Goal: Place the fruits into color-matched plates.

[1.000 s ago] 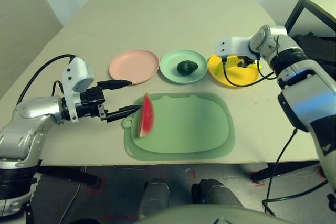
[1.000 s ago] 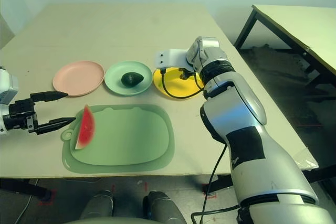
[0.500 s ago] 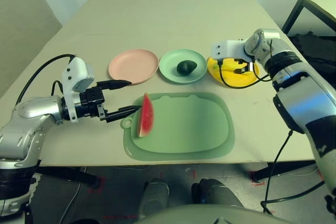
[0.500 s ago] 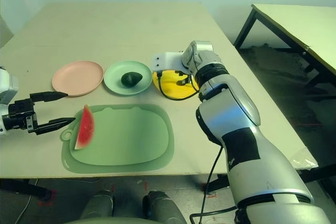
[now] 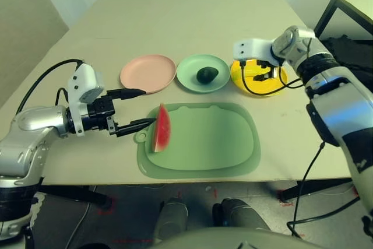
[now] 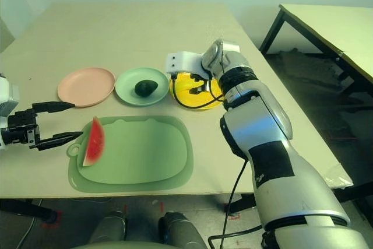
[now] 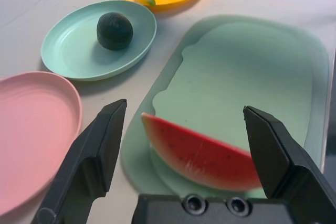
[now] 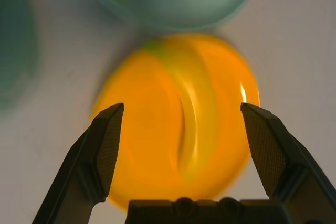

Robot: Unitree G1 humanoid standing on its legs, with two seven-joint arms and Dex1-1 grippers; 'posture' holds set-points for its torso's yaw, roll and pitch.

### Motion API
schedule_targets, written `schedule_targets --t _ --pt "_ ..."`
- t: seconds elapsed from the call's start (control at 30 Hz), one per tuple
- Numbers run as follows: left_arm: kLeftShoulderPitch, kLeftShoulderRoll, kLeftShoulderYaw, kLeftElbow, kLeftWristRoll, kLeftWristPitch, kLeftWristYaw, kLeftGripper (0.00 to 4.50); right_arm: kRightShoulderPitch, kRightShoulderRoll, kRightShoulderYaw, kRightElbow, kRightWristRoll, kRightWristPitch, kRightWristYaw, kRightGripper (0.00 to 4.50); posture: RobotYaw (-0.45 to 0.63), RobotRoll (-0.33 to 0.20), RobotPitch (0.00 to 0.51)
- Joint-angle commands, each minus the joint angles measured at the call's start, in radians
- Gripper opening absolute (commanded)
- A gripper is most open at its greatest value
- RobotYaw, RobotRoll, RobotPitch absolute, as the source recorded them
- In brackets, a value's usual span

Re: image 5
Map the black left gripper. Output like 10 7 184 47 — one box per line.
81 87 157 138

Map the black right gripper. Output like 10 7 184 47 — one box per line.
253 59 280 82

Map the red watermelon slice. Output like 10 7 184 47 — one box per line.
150 103 173 153

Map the dark green avocado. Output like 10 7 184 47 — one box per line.
196 66 219 84

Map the yellow round plate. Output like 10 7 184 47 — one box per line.
230 58 289 98

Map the pink round plate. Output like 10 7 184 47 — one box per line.
119 54 177 96

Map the mint green round plate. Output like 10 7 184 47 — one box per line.
176 54 230 94

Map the green silicone tray mat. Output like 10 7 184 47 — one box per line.
133 102 262 179

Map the black fabric bundle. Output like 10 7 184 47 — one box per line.
320 35 373 69

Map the black table foot bar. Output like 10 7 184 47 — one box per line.
40 185 113 211
278 181 355 202

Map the black-framed side table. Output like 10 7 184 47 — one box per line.
314 0 373 41

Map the grey left robot foot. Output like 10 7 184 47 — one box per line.
156 197 189 240

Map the grey robot foot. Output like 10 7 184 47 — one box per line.
212 198 270 231
156 197 189 240

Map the grey jagged foam floor mat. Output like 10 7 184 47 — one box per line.
27 193 46 231

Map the grey right robot foot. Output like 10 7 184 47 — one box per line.
212 198 270 231

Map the grey robot torso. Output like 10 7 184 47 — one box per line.
153 228 321 249

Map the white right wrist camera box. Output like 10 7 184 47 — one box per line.
233 38 276 65

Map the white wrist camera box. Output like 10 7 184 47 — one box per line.
233 38 276 65
66 62 105 138

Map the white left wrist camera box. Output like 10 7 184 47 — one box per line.
66 62 105 138

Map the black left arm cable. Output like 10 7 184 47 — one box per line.
16 58 85 115

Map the thin white floor cable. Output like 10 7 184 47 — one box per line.
68 202 91 249

